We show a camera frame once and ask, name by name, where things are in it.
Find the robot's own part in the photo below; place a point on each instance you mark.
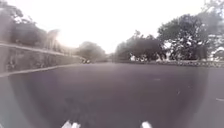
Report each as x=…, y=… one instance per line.
x=146, y=125
x=70, y=125

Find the row of trees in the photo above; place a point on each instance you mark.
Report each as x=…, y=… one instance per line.
x=180, y=40
x=26, y=33

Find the vehicle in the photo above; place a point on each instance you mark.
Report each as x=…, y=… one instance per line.
x=87, y=61

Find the grey asphalt road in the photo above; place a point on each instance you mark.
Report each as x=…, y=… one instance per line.
x=116, y=90

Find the pale kerb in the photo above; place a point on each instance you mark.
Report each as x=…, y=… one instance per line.
x=30, y=70

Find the long low wall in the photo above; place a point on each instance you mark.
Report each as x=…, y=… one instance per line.
x=33, y=59

